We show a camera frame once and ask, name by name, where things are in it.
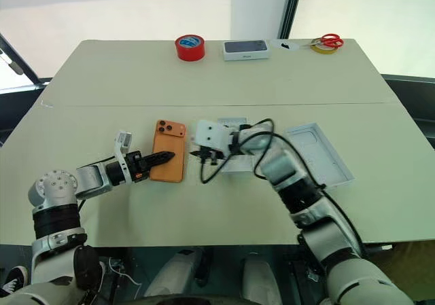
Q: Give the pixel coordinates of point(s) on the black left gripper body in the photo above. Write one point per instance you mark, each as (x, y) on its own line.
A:
(137, 168)

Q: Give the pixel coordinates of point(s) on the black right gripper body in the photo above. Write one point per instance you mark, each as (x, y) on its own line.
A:
(212, 155)

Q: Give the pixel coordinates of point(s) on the orange smartphone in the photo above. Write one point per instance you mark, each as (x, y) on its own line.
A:
(169, 145)

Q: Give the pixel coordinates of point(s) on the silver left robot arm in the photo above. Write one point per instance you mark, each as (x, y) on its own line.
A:
(54, 186)

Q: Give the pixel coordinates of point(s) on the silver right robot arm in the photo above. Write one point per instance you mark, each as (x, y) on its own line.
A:
(326, 223)

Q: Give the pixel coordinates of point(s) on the white phone box base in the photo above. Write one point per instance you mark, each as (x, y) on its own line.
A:
(238, 164)

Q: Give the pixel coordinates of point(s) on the white phone box lid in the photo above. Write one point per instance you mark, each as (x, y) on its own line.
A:
(319, 155)

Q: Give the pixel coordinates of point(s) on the white box with phone print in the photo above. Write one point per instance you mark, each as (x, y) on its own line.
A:
(247, 49)

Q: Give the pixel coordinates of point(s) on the red tape roll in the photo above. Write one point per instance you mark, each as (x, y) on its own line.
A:
(190, 48)

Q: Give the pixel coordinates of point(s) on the white robot leg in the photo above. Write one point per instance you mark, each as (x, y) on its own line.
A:
(175, 274)
(259, 278)

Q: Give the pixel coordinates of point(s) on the yellow tape roll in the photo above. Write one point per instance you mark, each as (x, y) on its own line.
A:
(323, 49)

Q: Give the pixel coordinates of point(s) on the black and white sneaker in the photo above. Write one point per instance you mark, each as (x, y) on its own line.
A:
(13, 278)

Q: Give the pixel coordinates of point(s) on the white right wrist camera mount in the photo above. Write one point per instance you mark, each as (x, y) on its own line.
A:
(210, 134)

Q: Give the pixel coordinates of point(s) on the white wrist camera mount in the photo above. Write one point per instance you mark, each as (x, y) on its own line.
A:
(122, 141)
(210, 134)

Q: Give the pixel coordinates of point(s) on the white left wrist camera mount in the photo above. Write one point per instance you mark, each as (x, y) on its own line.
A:
(122, 141)

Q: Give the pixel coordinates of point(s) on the dark slanted window frame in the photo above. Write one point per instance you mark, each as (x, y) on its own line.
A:
(20, 64)

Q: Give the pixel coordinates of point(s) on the dark window frame post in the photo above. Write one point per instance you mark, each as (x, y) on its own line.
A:
(291, 7)

